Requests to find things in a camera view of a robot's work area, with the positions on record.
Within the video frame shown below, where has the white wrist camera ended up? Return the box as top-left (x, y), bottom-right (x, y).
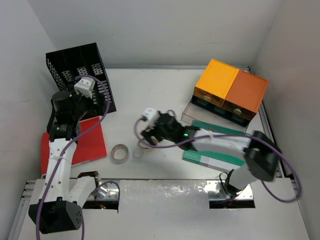
top-left (74, 77), bottom-right (95, 99)
top-left (141, 107), bottom-right (160, 126)

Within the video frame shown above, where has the purple cable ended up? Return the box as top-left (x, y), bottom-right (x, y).
top-left (34, 74), bottom-right (110, 240)
top-left (134, 117), bottom-right (303, 203)

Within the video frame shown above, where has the green notebook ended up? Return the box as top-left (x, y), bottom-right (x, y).
top-left (182, 120), bottom-right (245, 172)

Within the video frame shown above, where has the yellow drawer box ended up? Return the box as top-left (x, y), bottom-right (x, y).
top-left (193, 59), bottom-right (240, 107)

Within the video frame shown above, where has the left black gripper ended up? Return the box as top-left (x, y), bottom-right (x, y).
top-left (67, 84), bottom-right (106, 120)

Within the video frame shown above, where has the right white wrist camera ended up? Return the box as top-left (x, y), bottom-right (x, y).
top-left (141, 107), bottom-right (160, 126)

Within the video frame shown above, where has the black mesh file organizer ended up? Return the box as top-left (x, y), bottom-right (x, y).
top-left (45, 42), bottom-right (117, 120)

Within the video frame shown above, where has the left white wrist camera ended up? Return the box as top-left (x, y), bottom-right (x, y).
top-left (74, 77), bottom-right (95, 99)

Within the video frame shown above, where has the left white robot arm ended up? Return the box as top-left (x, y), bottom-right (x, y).
top-left (28, 90), bottom-right (98, 240)

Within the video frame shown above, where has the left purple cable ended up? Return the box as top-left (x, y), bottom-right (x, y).
top-left (34, 74), bottom-right (110, 240)

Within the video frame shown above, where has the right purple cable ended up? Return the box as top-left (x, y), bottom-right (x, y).
top-left (134, 117), bottom-right (303, 203)

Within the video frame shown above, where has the orange drawer box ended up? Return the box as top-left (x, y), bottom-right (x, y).
top-left (222, 70), bottom-right (269, 120)

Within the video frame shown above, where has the small white tape roll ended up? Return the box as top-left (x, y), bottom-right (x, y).
top-left (133, 148), bottom-right (144, 158)

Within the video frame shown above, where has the large clear tape roll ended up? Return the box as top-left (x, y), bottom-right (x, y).
top-left (111, 144), bottom-right (130, 165)

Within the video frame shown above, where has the right metal arm base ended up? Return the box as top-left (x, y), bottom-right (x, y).
top-left (204, 180), bottom-right (254, 202)

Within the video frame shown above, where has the beige masking tape roll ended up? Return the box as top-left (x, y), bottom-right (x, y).
top-left (137, 140), bottom-right (155, 152)

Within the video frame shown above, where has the red notebook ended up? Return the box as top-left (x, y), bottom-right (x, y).
top-left (40, 124), bottom-right (107, 176)

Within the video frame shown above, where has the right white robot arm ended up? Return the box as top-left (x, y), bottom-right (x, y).
top-left (134, 108), bottom-right (279, 199)

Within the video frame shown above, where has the left metal arm base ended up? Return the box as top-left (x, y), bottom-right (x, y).
top-left (90, 179), bottom-right (121, 201)

